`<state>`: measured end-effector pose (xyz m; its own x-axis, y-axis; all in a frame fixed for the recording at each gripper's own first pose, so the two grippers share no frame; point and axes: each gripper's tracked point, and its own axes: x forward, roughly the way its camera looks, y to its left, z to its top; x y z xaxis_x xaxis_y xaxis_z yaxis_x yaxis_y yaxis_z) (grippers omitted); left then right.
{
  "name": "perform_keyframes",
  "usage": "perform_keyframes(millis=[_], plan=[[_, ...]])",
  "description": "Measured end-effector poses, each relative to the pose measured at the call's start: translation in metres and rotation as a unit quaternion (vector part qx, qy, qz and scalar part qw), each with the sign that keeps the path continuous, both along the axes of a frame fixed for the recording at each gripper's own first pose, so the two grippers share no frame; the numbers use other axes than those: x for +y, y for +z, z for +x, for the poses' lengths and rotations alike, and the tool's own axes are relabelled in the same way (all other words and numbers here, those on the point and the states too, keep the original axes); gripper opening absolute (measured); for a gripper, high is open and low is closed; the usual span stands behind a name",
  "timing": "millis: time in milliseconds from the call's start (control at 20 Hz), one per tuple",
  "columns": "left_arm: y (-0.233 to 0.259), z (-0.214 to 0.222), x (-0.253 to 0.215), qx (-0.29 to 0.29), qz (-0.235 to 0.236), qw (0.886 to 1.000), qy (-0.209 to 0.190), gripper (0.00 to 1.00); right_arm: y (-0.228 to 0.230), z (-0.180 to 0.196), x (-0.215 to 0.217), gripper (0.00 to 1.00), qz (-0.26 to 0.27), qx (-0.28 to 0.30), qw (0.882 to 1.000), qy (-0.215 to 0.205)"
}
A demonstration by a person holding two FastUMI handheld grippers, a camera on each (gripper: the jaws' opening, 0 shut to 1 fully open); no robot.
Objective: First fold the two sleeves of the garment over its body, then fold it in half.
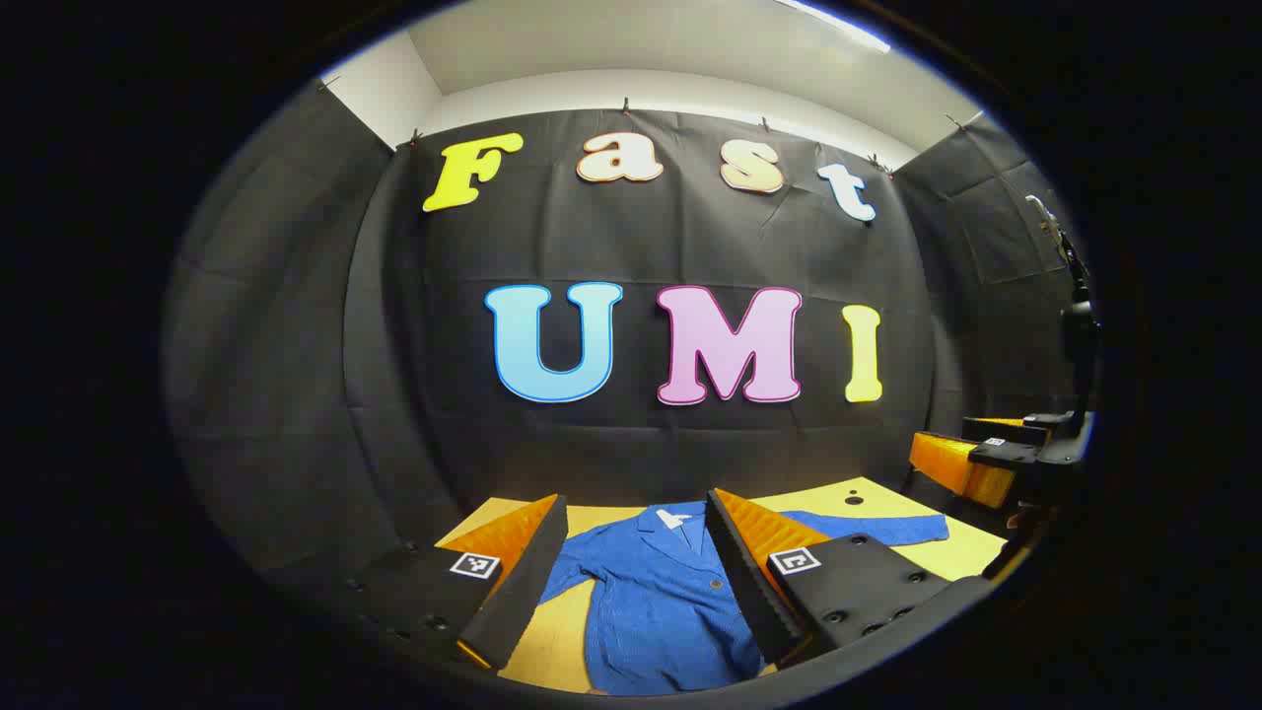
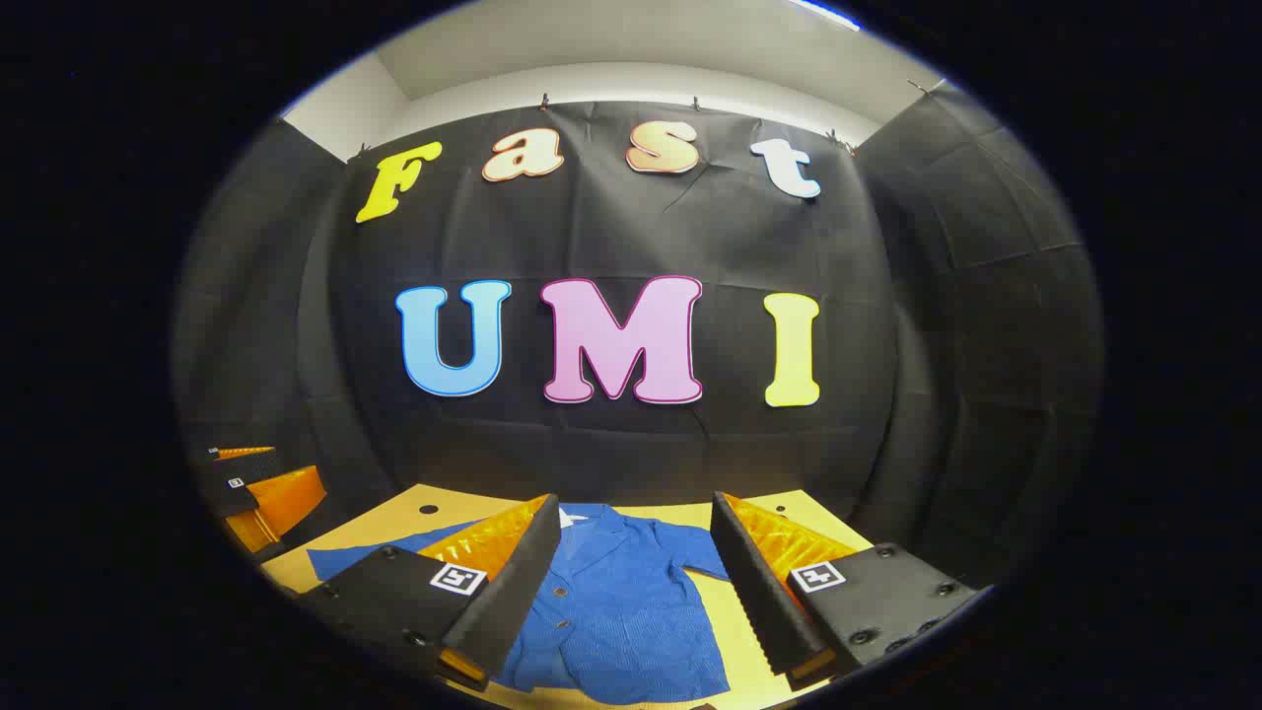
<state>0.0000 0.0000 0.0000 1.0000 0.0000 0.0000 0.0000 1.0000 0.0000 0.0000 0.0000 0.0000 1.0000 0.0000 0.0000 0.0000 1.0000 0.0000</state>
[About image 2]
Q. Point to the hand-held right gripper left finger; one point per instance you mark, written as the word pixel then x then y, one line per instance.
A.
pixel 508 592

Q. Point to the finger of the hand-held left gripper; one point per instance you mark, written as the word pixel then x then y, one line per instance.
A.
pixel 245 467
pixel 237 495

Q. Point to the row of small cloth clips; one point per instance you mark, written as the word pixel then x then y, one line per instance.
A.
pixel 544 102

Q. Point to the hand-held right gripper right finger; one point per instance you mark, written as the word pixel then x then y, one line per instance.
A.
pixel 759 592

